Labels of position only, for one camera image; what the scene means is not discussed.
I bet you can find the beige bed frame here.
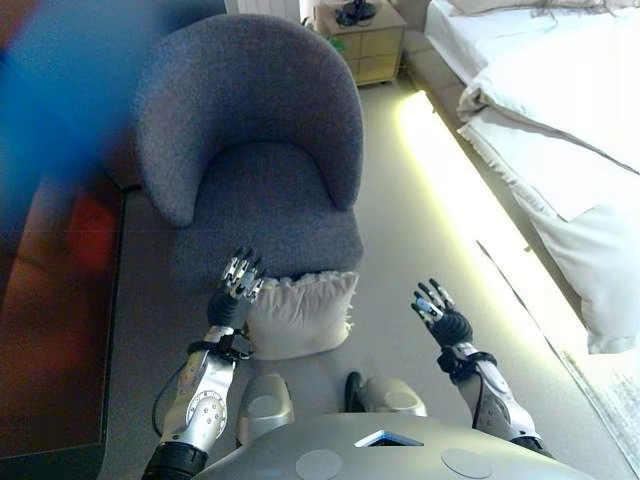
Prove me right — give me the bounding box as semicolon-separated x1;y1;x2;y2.
399;27;589;326

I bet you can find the white fringed cushion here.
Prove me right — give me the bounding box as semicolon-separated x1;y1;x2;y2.
243;269;361;361

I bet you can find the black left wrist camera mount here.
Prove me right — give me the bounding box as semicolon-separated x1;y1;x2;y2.
187;329;254;364

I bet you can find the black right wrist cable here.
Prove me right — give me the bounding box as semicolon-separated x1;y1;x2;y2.
471;373;485;432

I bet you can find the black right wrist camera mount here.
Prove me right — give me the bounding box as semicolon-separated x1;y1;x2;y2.
437;347;499;382

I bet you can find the silver right robot leg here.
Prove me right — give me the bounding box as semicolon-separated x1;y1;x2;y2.
344;370;429;419

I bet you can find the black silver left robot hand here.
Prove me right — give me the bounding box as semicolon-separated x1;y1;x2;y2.
207;246;267;329

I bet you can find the grey fringed throw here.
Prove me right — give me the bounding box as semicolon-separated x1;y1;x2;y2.
529;0;619;22

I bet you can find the beige wooden nightstand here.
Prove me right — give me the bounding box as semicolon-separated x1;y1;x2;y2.
312;0;407;86

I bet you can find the silver robot leg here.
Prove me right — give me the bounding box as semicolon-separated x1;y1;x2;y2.
235;373;294;446
344;370;429;419

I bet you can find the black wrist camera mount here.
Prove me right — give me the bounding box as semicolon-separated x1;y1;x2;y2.
437;347;499;382
187;329;254;364

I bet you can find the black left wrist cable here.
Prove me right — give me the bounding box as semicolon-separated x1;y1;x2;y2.
151;368;190;437

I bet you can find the grey fabric armchair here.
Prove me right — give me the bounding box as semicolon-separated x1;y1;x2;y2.
133;13;366;291

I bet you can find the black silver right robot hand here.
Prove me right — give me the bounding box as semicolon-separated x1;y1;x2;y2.
410;278;475;346

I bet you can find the black lamp stand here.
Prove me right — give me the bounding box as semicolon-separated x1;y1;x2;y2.
334;0;376;26

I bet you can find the silver robot torso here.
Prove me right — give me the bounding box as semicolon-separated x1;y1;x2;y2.
192;412;626;480

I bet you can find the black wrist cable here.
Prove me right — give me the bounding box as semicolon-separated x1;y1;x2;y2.
471;373;485;432
151;368;190;437

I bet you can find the dark wooden cabinet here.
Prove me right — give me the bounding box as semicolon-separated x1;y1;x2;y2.
0;169;126;480

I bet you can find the silver left robot leg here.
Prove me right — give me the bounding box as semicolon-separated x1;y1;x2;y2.
235;373;294;446

